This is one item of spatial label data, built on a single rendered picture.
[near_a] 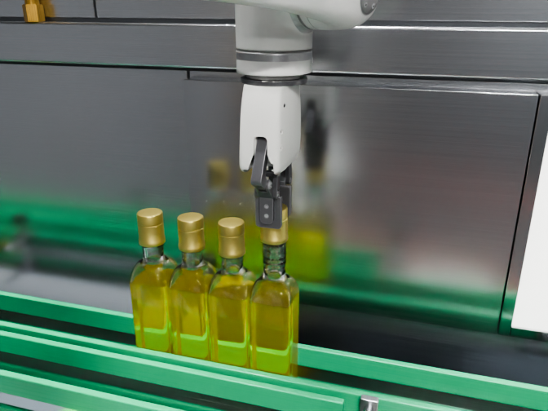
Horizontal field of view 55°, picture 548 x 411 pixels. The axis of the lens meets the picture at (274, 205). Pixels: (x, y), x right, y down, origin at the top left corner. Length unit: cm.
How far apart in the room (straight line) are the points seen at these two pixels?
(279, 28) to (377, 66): 20
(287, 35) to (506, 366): 60
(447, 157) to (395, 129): 8
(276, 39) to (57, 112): 49
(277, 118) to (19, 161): 58
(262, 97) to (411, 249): 33
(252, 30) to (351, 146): 24
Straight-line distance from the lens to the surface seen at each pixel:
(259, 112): 57
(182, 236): 70
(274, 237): 65
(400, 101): 72
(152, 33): 81
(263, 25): 57
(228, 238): 67
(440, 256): 78
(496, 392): 79
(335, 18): 51
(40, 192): 103
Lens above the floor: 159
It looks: 21 degrees down
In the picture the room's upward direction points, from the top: straight up
